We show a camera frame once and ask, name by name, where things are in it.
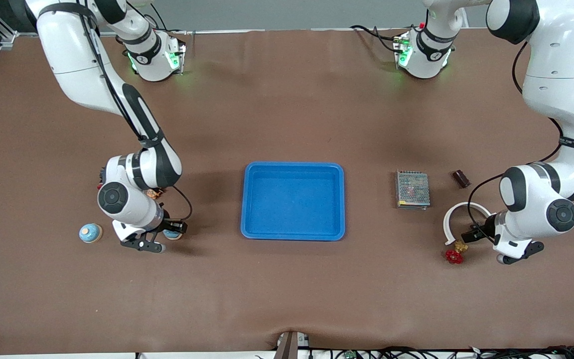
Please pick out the blue dome call bell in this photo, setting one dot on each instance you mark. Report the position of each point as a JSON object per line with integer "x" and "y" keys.
{"x": 172, "y": 237}
{"x": 90, "y": 233}

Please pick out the brown electrolytic capacitor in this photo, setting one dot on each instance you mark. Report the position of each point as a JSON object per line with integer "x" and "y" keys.
{"x": 461, "y": 179}

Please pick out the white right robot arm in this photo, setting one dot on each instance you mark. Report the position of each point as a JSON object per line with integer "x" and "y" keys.
{"x": 77, "y": 65}

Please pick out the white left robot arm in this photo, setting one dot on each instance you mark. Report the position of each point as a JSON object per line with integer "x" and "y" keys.
{"x": 556, "y": 75}

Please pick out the blue plastic tray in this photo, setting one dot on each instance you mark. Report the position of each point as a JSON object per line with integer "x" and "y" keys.
{"x": 292, "y": 209}

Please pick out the white curved plastic clip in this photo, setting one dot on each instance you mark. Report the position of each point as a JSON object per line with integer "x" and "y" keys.
{"x": 445, "y": 224}

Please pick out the orange black emergency stop button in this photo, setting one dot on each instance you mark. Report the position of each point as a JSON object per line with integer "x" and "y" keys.
{"x": 153, "y": 193}

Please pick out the red push button blue body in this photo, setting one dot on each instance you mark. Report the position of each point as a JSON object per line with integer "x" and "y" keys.
{"x": 101, "y": 185}

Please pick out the metal mesh power supply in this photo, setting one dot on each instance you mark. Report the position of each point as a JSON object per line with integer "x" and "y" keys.
{"x": 412, "y": 190}

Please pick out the green terminal connector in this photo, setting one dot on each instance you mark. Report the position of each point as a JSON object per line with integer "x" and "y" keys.
{"x": 350, "y": 355}

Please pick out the metal table edge bracket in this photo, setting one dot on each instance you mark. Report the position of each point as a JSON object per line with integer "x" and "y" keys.
{"x": 289, "y": 346}

